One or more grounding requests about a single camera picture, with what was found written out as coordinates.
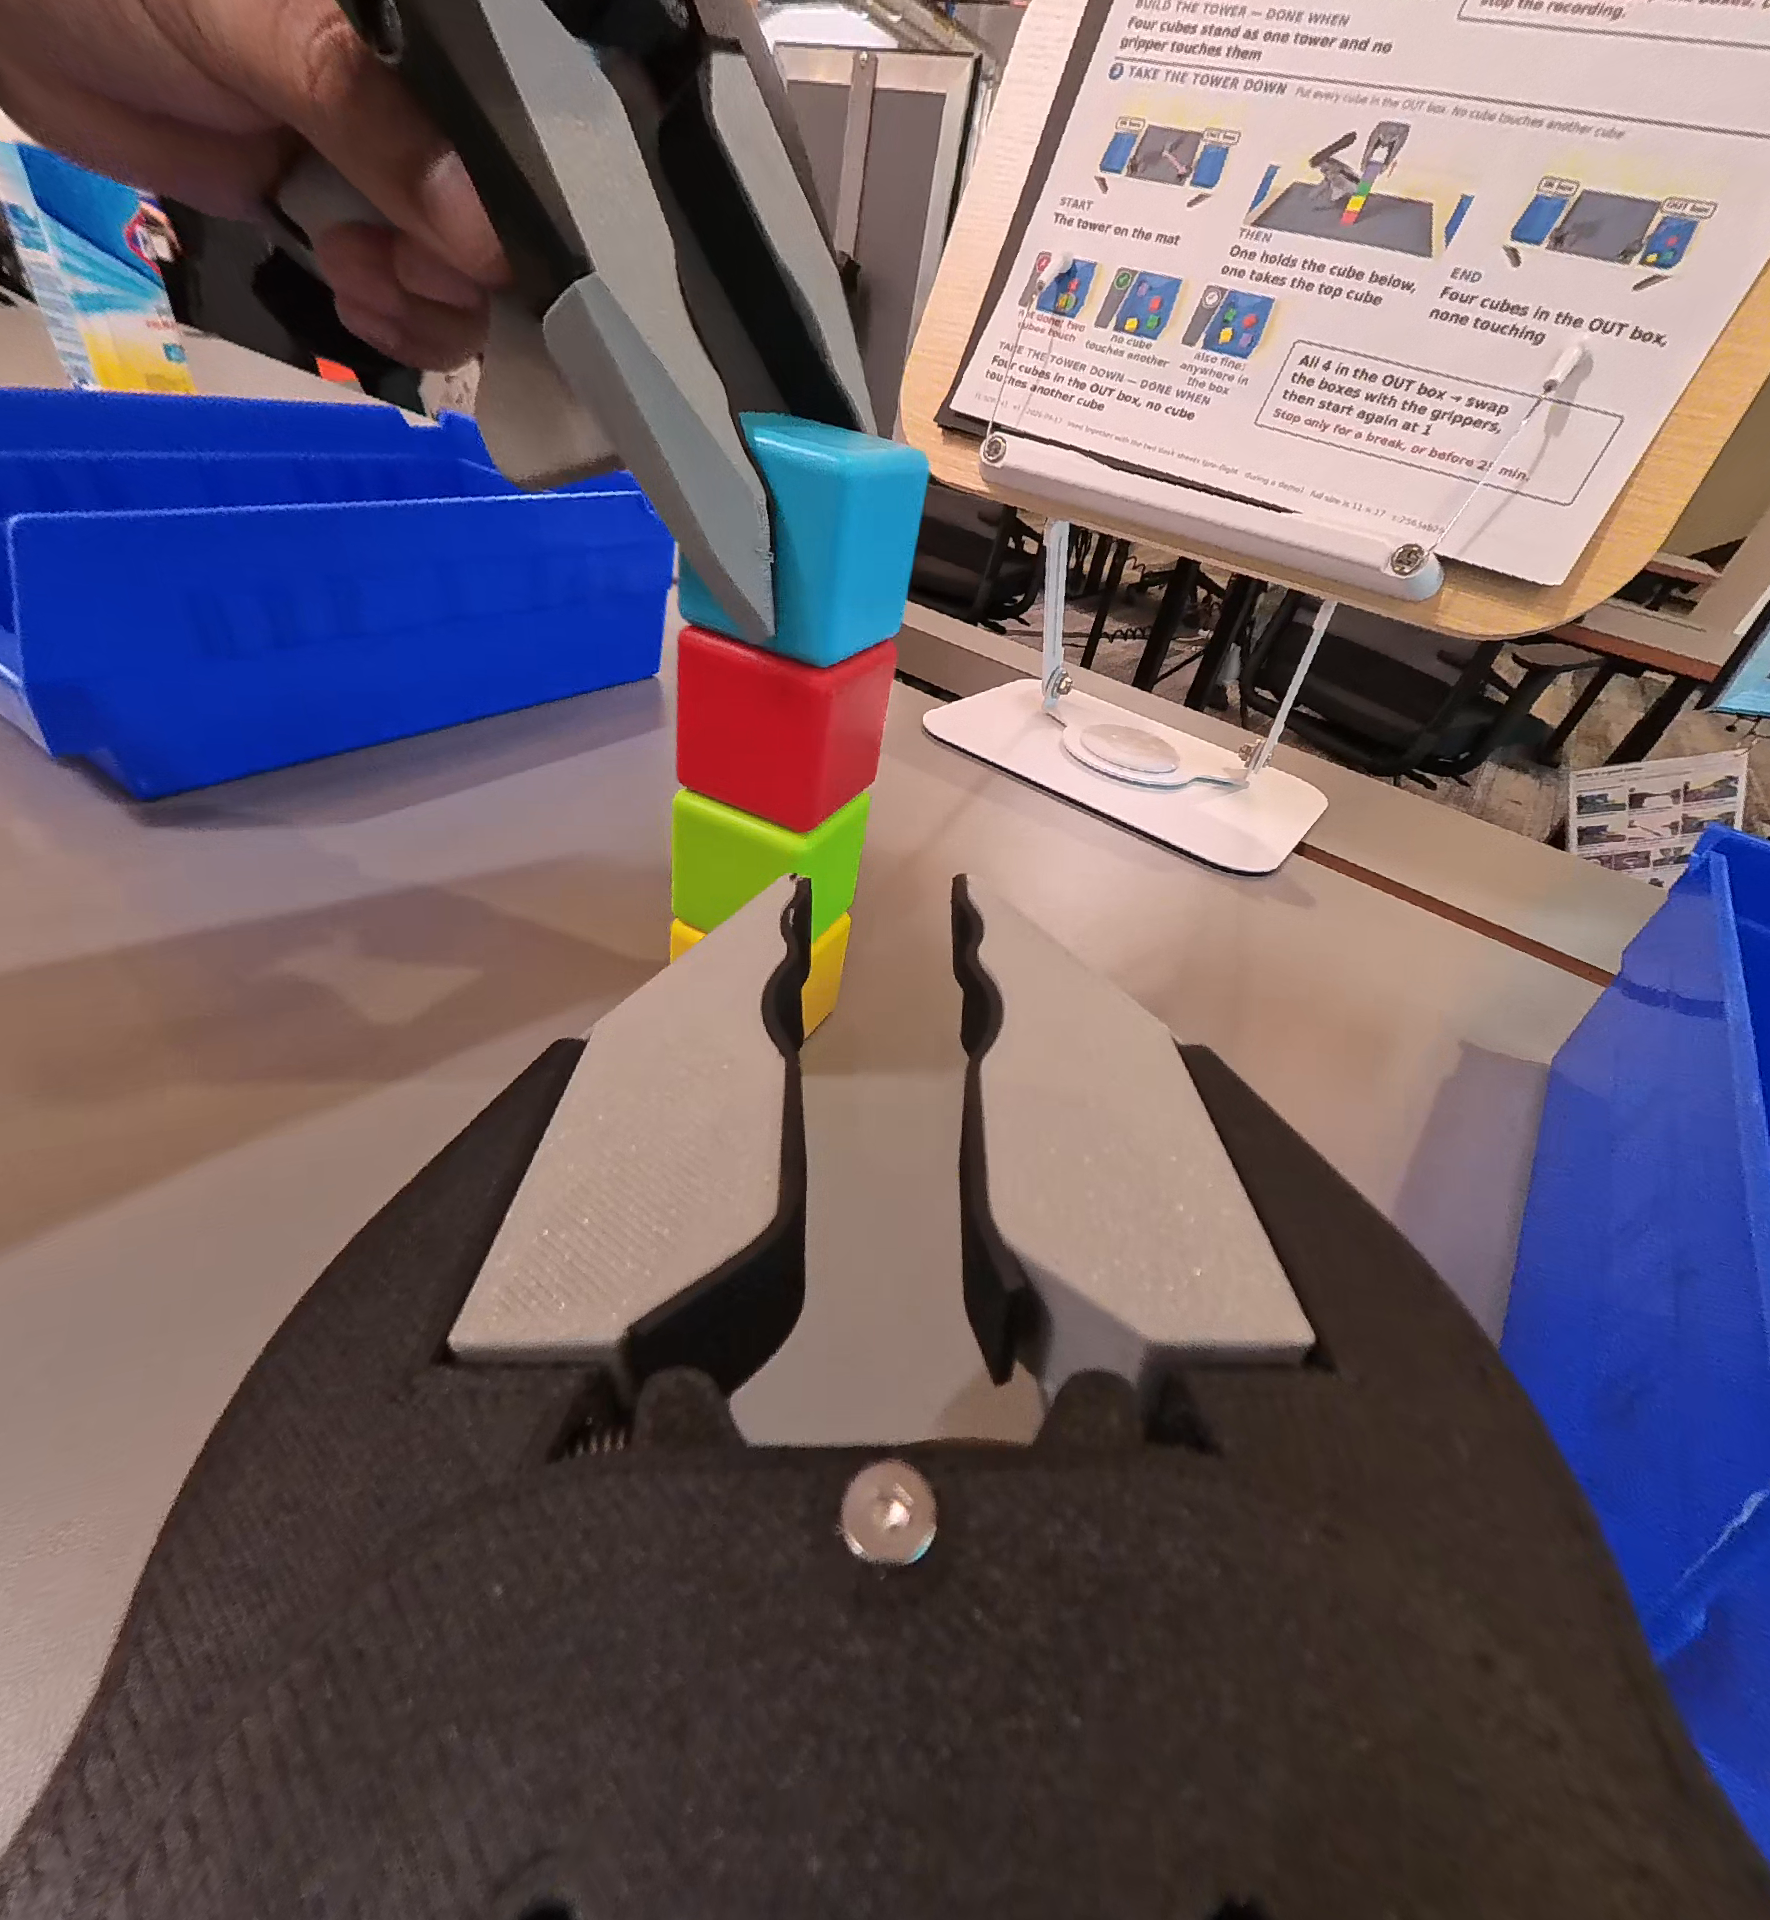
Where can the yellow magnetic cube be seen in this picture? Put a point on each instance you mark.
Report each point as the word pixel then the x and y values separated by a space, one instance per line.
pixel 829 974

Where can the printed photo leaflet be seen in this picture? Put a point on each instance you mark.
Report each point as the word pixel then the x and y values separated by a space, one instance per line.
pixel 1651 818

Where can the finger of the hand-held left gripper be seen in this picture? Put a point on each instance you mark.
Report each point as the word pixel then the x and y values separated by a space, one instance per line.
pixel 632 270
pixel 765 135

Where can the wide blue plastic bin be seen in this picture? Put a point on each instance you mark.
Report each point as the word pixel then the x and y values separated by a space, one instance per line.
pixel 301 630

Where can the blue and white carton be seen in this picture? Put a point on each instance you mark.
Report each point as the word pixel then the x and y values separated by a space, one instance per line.
pixel 91 285

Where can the blue magnetic cube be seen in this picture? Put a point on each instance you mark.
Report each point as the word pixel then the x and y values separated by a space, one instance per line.
pixel 842 541

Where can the person's left hand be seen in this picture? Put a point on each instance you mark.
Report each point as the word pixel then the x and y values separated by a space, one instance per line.
pixel 150 104

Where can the grey framed panel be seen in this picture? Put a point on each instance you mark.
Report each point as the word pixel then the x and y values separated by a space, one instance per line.
pixel 901 197

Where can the red magnetic cube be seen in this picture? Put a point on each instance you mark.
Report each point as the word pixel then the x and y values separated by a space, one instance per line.
pixel 781 729

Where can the instruction sheet on white stand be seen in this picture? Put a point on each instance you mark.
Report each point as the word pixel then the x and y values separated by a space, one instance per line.
pixel 1695 495

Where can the green magnetic cube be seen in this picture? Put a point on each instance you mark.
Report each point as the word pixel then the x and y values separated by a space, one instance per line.
pixel 744 862

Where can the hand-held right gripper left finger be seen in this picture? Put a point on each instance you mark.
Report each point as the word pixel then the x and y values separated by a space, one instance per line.
pixel 632 1184

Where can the small blue plastic bin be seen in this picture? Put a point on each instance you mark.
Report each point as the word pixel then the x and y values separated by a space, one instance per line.
pixel 1637 1202

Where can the printed instruction sheet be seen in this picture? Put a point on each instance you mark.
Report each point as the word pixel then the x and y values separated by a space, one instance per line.
pixel 1350 346

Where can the black office chair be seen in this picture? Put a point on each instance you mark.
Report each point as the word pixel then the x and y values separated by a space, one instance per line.
pixel 1395 690
pixel 976 555

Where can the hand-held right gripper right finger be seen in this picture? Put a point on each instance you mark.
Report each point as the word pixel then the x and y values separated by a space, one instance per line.
pixel 1140 1184

